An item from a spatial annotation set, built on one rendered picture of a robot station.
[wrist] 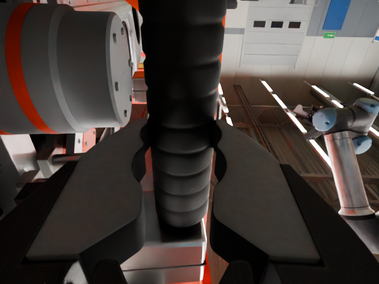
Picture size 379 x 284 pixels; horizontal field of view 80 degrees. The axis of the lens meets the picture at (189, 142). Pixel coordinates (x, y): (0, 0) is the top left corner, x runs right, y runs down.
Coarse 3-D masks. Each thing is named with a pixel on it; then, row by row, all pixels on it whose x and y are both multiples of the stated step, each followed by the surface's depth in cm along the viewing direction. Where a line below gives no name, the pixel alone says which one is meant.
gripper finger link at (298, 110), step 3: (297, 105) 104; (300, 105) 103; (297, 108) 105; (300, 108) 104; (288, 111) 108; (291, 111) 107; (294, 111) 106; (297, 111) 105; (300, 111) 104; (303, 111) 103; (294, 114) 105; (300, 114) 105; (303, 114) 103; (306, 114) 103
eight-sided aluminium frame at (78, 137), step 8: (24, 0) 41; (32, 0) 41; (40, 0) 44; (48, 0) 41; (56, 0) 42; (64, 0) 45; (48, 136) 48; (56, 136) 48; (72, 136) 48; (80, 136) 51; (48, 144) 47; (56, 144) 48; (72, 144) 48; (80, 144) 50; (72, 152) 47; (80, 152) 50
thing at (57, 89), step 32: (0, 32) 20; (32, 32) 20; (64, 32) 21; (96, 32) 21; (0, 64) 20; (32, 64) 20; (64, 64) 21; (96, 64) 21; (128, 64) 31; (0, 96) 21; (32, 96) 21; (64, 96) 22; (96, 96) 22; (128, 96) 30; (0, 128) 24; (32, 128) 24; (64, 128) 24
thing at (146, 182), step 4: (148, 116) 40; (148, 152) 31; (148, 156) 30; (148, 160) 29; (148, 164) 29; (148, 168) 28; (148, 172) 27; (152, 172) 27; (144, 176) 27; (148, 176) 27; (152, 176) 27; (144, 180) 26; (148, 180) 26; (152, 180) 26; (144, 184) 26; (148, 184) 26; (152, 184) 26; (144, 188) 25; (148, 188) 25; (152, 188) 25
